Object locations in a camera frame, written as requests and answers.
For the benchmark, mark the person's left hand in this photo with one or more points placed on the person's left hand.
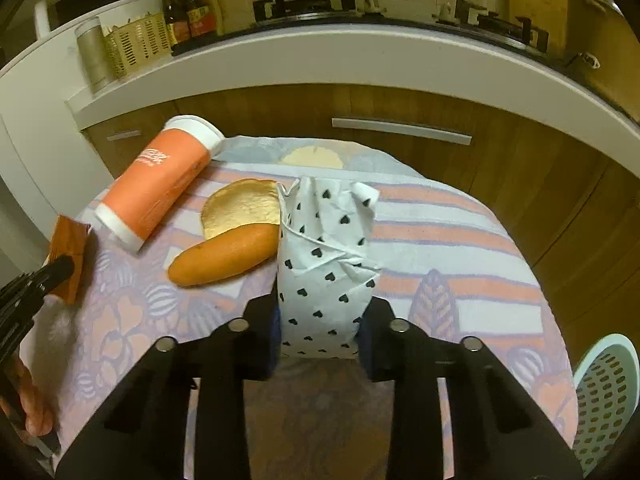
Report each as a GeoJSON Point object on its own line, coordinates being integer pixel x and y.
{"type": "Point", "coordinates": [39, 417]}

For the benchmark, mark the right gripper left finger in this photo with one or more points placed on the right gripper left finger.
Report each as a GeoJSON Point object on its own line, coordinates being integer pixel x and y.
{"type": "Point", "coordinates": [139, 431]}

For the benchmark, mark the light blue perforated waste basket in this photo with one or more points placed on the light blue perforated waste basket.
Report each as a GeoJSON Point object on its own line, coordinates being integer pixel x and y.
{"type": "Point", "coordinates": [607, 387]}

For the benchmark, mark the black gas stove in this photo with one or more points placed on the black gas stove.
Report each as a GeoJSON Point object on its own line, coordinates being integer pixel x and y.
{"type": "Point", "coordinates": [463, 18]}

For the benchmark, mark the red label sauce bottle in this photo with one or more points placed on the red label sauce bottle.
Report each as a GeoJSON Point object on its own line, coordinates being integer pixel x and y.
{"type": "Point", "coordinates": [202, 18]}

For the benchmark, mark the white heart-print paper bag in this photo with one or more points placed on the white heart-print paper bag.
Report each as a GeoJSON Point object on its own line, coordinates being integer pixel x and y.
{"type": "Point", "coordinates": [325, 276]}

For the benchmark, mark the silver drawer handle left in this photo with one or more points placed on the silver drawer handle left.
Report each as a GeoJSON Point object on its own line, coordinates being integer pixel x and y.
{"type": "Point", "coordinates": [123, 135]}

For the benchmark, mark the orange white cylindrical canister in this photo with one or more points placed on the orange white cylindrical canister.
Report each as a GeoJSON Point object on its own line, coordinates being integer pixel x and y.
{"type": "Point", "coordinates": [136, 202]}

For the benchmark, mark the beige slotted basket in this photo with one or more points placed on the beige slotted basket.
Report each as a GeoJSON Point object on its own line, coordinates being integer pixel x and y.
{"type": "Point", "coordinates": [137, 44]}

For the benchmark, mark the silver drawer handle centre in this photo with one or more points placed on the silver drawer handle centre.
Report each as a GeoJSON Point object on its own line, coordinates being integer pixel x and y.
{"type": "Point", "coordinates": [423, 132]}

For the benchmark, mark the silver drawer handle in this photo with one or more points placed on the silver drawer handle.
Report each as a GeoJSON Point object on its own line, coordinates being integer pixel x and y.
{"type": "Point", "coordinates": [123, 135]}
{"type": "Point", "coordinates": [423, 132]}

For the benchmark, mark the white kitchen counter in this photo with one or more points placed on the white kitchen counter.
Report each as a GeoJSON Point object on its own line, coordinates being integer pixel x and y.
{"type": "Point", "coordinates": [426, 60]}

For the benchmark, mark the dark sauce bottle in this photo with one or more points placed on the dark sauce bottle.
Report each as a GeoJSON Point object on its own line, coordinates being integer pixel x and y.
{"type": "Point", "coordinates": [177, 23]}

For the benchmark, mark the floral striped table cloth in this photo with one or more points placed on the floral striped table cloth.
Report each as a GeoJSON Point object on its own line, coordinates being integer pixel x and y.
{"type": "Point", "coordinates": [446, 264]}

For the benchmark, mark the brown pot with lid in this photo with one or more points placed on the brown pot with lid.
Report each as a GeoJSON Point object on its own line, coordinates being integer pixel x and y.
{"type": "Point", "coordinates": [602, 52]}

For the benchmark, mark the silver cylindrical canister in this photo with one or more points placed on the silver cylindrical canister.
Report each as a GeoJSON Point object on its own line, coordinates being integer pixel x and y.
{"type": "Point", "coordinates": [95, 58]}

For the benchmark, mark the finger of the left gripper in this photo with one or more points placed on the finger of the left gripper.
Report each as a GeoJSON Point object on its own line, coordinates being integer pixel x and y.
{"type": "Point", "coordinates": [51, 275]}

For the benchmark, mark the orange carrot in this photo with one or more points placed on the orange carrot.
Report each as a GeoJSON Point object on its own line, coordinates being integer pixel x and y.
{"type": "Point", "coordinates": [226, 255]}

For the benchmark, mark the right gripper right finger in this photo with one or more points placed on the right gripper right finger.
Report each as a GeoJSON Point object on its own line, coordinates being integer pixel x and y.
{"type": "Point", "coordinates": [498, 431]}

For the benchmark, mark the orange snack wrapper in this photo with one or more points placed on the orange snack wrapper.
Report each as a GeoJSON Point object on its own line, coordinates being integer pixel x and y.
{"type": "Point", "coordinates": [70, 239]}

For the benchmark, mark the tan potato chip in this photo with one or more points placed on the tan potato chip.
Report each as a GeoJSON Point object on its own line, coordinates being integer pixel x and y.
{"type": "Point", "coordinates": [240, 203]}

